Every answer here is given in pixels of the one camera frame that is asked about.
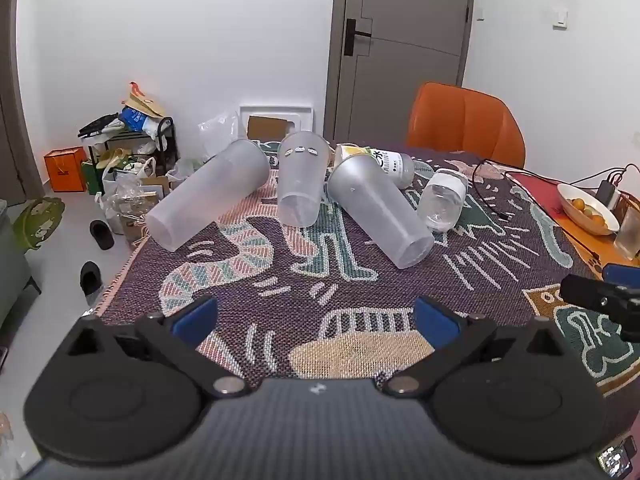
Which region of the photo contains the brown basket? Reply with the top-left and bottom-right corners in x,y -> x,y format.
617,192 -> 640,221

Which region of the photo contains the clear bottle with white label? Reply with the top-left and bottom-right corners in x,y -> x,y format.
417,168 -> 471,234

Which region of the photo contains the frosted cup with oval marks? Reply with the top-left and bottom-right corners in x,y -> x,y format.
276,131 -> 332,228

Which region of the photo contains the brown paper bag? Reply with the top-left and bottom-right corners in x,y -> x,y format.
122,81 -> 168,118

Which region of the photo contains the grey-green cabinet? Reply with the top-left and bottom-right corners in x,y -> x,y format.
0,200 -> 42,331

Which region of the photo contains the white bowl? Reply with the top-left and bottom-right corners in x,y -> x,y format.
556,182 -> 621,237

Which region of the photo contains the cardboard piece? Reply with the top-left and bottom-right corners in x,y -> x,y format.
247,116 -> 290,141

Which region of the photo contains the orange chair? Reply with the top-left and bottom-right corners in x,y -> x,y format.
405,82 -> 527,169

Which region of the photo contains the blue and white packet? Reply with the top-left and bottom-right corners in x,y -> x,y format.
120,107 -> 156,133

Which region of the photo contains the orange paper bag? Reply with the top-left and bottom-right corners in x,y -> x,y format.
43,146 -> 88,193

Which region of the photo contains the cardboard box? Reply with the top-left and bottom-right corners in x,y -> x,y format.
120,175 -> 172,247

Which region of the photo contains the black door handle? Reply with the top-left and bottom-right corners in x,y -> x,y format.
344,18 -> 373,57

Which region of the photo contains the white plastic bag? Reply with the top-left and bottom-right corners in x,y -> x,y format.
102,156 -> 157,196

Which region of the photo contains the yellow labelled plastic bottle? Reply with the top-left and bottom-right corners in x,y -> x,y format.
334,143 -> 417,190

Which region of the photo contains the clear plastic bag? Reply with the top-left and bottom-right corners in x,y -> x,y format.
197,110 -> 241,161

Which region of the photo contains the green frog stool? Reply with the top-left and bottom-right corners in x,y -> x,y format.
14,197 -> 66,251

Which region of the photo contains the grey door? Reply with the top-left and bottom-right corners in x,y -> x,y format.
324,0 -> 476,142

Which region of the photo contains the black slipper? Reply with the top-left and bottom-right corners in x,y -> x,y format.
80,261 -> 104,297
89,220 -> 116,251

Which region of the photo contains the clear drinking glass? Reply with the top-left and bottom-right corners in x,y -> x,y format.
613,217 -> 640,261

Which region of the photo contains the black cable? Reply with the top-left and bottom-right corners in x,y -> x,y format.
470,159 -> 640,222

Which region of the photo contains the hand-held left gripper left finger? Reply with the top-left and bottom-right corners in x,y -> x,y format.
64,295 -> 248,401

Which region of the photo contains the frosted plastic cup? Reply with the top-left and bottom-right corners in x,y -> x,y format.
326,154 -> 436,271
144,139 -> 272,253

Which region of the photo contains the brown door frame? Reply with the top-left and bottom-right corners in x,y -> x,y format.
0,0 -> 46,202

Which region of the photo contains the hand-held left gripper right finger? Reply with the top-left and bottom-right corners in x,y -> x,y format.
384,295 -> 572,401

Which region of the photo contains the black shelf rack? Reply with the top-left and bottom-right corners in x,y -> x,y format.
87,116 -> 180,171

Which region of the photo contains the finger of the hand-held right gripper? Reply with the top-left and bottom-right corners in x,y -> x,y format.
602,263 -> 640,287
559,274 -> 640,343

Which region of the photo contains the orange table mat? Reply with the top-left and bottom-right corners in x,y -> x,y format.
507,170 -> 640,281

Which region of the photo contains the white foam tray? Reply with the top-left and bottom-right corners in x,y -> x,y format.
239,104 -> 316,142

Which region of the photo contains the printed woven blanket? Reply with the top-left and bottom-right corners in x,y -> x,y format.
95,140 -> 640,401

